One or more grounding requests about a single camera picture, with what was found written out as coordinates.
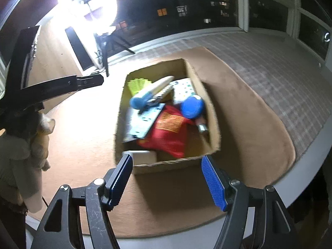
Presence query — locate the ring light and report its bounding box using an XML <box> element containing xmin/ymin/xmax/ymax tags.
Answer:
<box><xmin>50</xmin><ymin>0</ymin><xmax>117</xmax><ymax>32</ymax></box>

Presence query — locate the white charger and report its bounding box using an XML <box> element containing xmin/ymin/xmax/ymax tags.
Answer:
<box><xmin>122</xmin><ymin>150</ymin><xmax>157</xmax><ymax>165</ymax></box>

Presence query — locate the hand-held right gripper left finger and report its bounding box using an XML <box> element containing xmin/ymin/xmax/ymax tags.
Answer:
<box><xmin>31</xmin><ymin>154</ymin><xmax>134</xmax><ymax>249</ymax></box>

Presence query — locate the peach mat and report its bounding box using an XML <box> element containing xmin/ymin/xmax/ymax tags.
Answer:
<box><xmin>39</xmin><ymin>47</ymin><xmax>296</xmax><ymax>239</ymax></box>

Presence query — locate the patterned tissue pack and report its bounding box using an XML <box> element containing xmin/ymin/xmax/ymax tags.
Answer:
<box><xmin>170</xmin><ymin>78</ymin><xmax>196</xmax><ymax>104</ymax></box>

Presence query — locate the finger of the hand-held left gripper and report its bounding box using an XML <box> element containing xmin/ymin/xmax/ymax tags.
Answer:
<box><xmin>34</xmin><ymin>74</ymin><xmax>104</xmax><ymax>101</ymax></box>

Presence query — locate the blue phone stand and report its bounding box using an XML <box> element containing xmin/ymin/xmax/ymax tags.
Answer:
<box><xmin>124</xmin><ymin>103</ymin><xmax>166</xmax><ymax>139</ymax></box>

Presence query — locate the black tripod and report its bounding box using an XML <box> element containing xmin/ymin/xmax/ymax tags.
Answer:
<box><xmin>95</xmin><ymin>32</ymin><xmax>135</xmax><ymax>77</ymax></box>

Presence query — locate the light wooden cabinet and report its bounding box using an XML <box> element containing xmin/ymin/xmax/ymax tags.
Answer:
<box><xmin>34</xmin><ymin>18</ymin><xmax>81</xmax><ymax>109</ymax></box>

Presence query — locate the yellow shuttlecock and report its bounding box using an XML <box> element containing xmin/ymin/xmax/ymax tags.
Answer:
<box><xmin>127</xmin><ymin>79</ymin><xmax>153</xmax><ymax>96</ymax></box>

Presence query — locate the patterned white tube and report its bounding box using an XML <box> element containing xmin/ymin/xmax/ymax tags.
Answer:
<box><xmin>149</xmin><ymin>84</ymin><xmax>174</xmax><ymax>103</ymax></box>

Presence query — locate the cardboard box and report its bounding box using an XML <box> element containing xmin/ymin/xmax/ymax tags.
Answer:
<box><xmin>114</xmin><ymin>58</ymin><xmax>222</xmax><ymax>175</ymax></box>

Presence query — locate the white lotion bottle blue cap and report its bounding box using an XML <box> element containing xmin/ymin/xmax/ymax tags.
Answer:
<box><xmin>129</xmin><ymin>76</ymin><xmax>175</xmax><ymax>109</ymax></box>

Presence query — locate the person's left hand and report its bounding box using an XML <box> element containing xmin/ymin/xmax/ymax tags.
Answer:
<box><xmin>31</xmin><ymin>113</ymin><xmax>56</xmax><ymax>172</ymax></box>

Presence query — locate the plaid bed sheet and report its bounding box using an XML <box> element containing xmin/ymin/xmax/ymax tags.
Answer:
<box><xmin>135</xmin><ymin>32</ymin><xmax>330</xmax><ymax>161</ymax></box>

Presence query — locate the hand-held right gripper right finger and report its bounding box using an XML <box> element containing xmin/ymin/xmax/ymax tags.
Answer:
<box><xmin>201</xmin><ymin>155</ymin><xmax>303</xmax><ymax>249</ymax></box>

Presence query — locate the red bag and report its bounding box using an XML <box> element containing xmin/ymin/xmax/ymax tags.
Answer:
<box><xmin>137</xmin><ymin>105</ymin><xmax>195</xmax><ymax>159</ymax></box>

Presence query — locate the blue round disc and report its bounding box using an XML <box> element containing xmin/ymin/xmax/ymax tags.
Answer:
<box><xmin>180</xmin><ymin>96</ymin><xmax>206</xmax><ymax>119</ymax></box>

